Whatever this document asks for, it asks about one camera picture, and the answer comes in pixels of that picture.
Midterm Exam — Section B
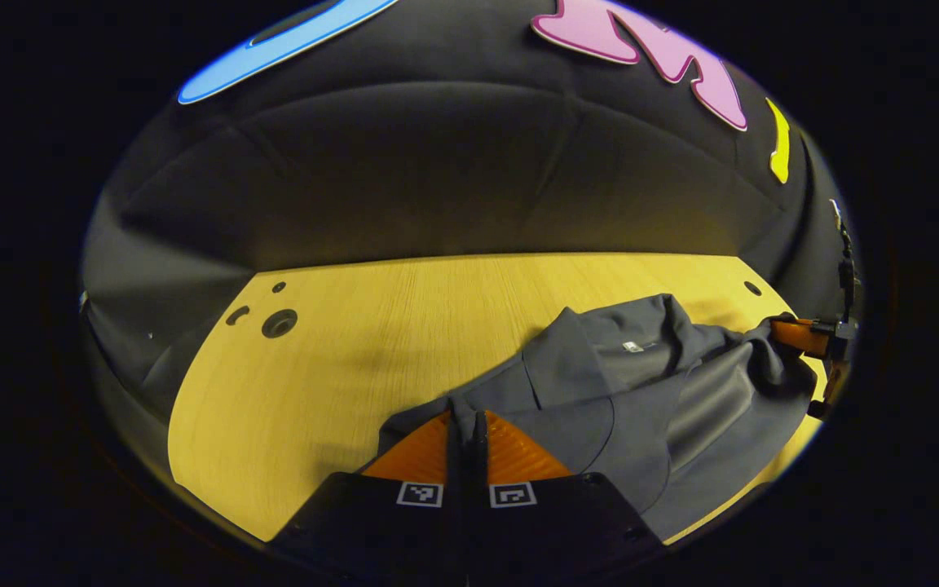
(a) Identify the black backdrop cloth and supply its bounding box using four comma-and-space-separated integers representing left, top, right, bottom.
81, 0, 857, 425

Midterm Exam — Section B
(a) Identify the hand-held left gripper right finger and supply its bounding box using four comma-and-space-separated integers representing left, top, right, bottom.
466, 410, 666, 576

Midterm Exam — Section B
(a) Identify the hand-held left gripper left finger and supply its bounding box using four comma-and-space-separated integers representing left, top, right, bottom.
270, 410, 468, 573

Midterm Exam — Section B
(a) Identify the grey shirt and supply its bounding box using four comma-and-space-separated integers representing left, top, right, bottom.
376, 293, 819, 543

